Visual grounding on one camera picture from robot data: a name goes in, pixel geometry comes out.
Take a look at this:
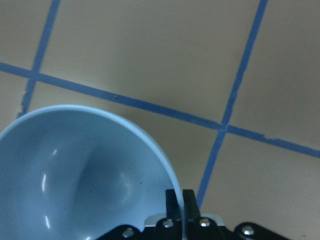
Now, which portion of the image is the blue bowl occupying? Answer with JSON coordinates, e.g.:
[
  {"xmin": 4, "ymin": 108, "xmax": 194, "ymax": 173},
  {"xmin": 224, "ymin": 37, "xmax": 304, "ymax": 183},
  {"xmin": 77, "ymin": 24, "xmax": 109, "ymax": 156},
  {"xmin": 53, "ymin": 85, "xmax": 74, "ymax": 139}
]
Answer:
[{"xmin": 0, "ymin": 105, "xmax": 184, "ymax": 240}]

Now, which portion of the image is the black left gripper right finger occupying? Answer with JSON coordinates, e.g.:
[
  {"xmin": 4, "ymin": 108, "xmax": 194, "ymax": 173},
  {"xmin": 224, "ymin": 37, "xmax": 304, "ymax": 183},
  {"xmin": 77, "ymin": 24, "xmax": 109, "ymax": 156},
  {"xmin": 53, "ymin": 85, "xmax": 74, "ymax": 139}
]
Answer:
[{"xmin": 182, "ymin": 189, "xmax": 201, "ymax": 222}]

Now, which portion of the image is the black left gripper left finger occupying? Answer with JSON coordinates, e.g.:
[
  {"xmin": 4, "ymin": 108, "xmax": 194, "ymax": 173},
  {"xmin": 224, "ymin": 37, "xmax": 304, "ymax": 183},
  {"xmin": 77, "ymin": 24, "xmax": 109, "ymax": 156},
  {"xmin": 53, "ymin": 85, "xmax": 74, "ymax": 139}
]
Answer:
[{"xmin": 165, "ymin": 189, "xmax": 181, "ymax": 221}]

